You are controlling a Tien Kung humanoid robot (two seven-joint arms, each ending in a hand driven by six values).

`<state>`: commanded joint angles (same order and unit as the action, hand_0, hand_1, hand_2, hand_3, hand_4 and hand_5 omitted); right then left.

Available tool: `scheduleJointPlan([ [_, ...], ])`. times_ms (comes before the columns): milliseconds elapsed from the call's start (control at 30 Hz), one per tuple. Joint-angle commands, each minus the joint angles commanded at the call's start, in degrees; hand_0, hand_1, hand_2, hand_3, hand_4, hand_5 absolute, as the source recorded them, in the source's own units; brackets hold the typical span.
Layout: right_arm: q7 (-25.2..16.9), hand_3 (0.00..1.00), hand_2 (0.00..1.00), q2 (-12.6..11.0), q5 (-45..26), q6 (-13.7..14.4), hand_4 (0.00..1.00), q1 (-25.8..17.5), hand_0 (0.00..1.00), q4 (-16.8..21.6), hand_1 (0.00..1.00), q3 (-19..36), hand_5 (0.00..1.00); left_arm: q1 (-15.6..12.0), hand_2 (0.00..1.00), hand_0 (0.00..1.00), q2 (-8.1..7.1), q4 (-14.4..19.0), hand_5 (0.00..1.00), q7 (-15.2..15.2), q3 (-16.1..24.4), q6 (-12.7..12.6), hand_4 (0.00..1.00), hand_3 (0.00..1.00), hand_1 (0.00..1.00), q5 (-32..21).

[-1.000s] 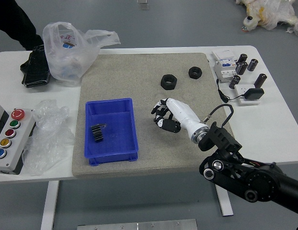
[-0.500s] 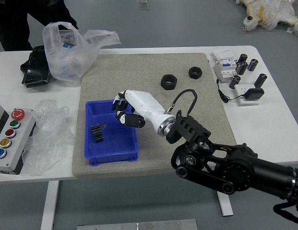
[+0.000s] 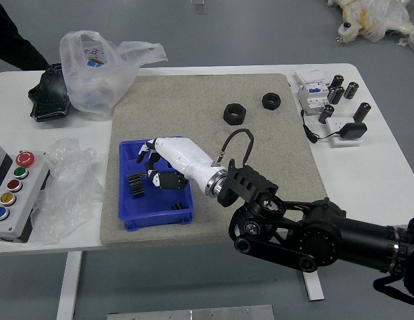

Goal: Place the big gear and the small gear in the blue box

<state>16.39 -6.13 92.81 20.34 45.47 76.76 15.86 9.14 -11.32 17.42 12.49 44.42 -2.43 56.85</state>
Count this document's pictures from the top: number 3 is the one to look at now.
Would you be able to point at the white circuit breaker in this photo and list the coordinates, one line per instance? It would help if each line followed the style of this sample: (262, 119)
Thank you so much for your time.
(311, 83)

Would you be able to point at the white power socket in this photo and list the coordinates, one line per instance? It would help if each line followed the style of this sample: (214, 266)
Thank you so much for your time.
(336, 126)

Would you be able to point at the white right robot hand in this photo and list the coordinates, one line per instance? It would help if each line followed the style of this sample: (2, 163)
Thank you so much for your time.
(181, 155)

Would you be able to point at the grey metal plate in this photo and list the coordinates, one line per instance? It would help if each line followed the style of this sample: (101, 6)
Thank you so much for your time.
(190, 313)

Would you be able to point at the black power adapter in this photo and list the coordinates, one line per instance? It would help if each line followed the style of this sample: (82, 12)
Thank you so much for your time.
(353, 130)

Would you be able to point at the crumpled clear plastic wrap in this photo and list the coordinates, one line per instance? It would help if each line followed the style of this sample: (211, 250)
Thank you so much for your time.
(70, 190)

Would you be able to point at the big black hex nut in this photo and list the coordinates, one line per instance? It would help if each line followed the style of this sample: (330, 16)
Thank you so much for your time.
(230, 116)

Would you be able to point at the grey-brown mat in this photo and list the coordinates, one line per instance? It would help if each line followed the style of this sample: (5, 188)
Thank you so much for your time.
(193, 100)

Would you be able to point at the black cylindrical capacitor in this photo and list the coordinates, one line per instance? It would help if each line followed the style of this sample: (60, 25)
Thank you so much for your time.
(326, 114)
(361, 112)
(336, 82)
(350, 90)
(335, 95)

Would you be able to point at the blue plastic box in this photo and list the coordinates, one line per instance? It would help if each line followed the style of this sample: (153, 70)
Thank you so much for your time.
(153, 215)

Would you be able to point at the small black gear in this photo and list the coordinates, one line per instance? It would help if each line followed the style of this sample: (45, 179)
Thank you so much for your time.
(176, 207)

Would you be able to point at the black wrapped case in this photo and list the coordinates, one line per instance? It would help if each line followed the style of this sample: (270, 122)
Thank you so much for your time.
(50, 100)

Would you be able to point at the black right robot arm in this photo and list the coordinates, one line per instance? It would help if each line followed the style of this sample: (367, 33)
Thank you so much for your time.
(326, 240)

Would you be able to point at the white plastic bag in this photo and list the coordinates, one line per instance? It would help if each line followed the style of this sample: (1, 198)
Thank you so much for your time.
(93, 86)

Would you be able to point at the metal floor plate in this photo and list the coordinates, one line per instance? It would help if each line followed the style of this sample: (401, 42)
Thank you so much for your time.
(198, 6)

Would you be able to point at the big black gear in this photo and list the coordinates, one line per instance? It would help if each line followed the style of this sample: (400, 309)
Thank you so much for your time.
(135, 186)

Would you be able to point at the plush toy in plastic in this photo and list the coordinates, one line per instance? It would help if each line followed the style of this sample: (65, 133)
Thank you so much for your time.
(376, 16)

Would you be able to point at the small black hex nut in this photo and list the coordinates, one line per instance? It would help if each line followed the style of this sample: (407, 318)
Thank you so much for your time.
(268, 104)

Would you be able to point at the grey push-button control box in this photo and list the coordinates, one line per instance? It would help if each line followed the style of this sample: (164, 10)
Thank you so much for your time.
(26, 215)

